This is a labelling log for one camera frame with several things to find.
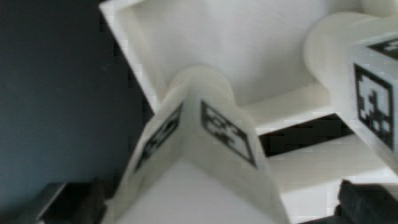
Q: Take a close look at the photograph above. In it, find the white chair seat part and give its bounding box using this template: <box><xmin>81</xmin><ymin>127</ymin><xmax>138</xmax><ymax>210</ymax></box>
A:
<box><xmin>100</xmin><ymin>0</ymin><xmax>398</xmax><ymax>133</ymax></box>

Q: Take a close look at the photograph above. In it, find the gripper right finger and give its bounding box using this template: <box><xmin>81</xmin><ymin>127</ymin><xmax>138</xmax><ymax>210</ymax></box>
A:
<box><xmin>301</xmin><ymin>180</ymin><xmax>398</xmax><ymax>224</ymax></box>

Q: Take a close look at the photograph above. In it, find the white chair leg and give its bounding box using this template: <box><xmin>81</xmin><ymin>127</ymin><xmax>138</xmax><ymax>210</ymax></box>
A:
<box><xmin>305</xmin><ymin>12</ymin><xmax>398</xmax><ymax>173</ymax></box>
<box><xmin>102</xmin><ymin>66</ymin><xmax>290</xmax><ymax>224</ymax></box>

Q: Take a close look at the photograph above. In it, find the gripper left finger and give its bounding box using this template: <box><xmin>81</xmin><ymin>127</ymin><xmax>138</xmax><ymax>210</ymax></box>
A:
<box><xmin>11</xmin><ymin>180</ymin><xmax>107</xmax><ymax>224</ymax></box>

